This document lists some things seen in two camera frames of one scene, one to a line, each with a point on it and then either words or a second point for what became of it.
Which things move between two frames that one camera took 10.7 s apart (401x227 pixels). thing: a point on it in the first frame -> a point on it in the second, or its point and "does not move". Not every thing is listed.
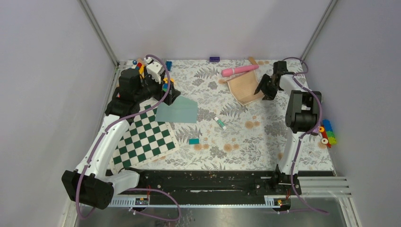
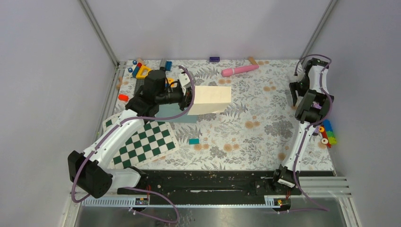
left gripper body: (150, 89) -> (174, 95)
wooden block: (252, 61) does not move
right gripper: (262, 85) -> (295, 86)
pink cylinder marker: (227, 72) does not move
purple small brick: (214, 58) does not move
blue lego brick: (169, 65) does not move
